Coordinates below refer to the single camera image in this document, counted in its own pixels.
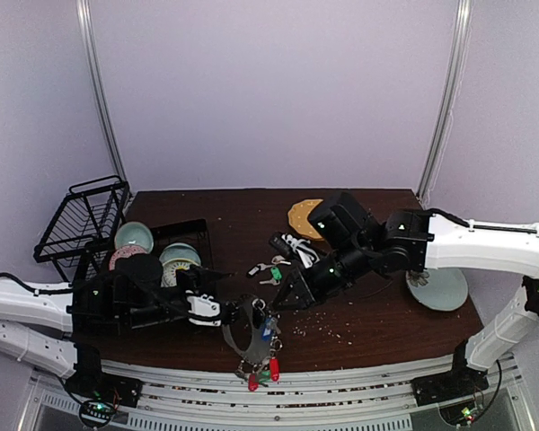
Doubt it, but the red tag key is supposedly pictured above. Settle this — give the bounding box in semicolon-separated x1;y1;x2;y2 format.
269;356;280;382
248;374;259;391

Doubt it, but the green tag key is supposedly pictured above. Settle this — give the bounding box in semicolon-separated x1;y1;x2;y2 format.
259;266;283;286
257;369;271;387

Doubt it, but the blue tag key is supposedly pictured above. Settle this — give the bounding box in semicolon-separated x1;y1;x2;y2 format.
261;316;279;341

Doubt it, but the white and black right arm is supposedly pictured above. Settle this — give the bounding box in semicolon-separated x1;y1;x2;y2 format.
272;191;539;397

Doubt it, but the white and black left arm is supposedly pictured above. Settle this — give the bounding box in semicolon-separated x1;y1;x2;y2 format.
0;253;266;399

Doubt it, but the patterned plate in stand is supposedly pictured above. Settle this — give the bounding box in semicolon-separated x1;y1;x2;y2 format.
161;259;194;287

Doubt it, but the yellow tag key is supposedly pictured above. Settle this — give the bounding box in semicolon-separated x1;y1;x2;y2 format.
271;255;292;266

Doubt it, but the black tag key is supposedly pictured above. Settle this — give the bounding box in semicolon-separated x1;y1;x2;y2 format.
246;263;270;278

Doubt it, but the yellow polka dot plate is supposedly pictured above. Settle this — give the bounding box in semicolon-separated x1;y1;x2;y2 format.
287;198;323;241

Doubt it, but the teal bowl in stand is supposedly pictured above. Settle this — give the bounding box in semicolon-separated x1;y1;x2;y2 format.
114;221;155;252

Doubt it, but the teal floral plate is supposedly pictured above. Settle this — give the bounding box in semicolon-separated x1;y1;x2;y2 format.
405;268;468;312

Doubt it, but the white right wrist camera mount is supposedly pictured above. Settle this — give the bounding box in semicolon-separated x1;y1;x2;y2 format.
281;233;320;268

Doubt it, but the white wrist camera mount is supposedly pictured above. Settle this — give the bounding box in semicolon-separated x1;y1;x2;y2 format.
281;233;320;268
186;295;222;327

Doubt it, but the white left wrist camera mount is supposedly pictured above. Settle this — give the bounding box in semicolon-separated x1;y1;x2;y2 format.
186;295;222;327

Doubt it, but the black wire dish rack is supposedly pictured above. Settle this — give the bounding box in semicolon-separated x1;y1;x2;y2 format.
33;175;130;281

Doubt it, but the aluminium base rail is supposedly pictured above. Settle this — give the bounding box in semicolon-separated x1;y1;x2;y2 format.
26;354;522;431

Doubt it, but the left aluminium corner post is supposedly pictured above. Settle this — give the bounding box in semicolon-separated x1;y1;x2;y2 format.
75;0;127;180

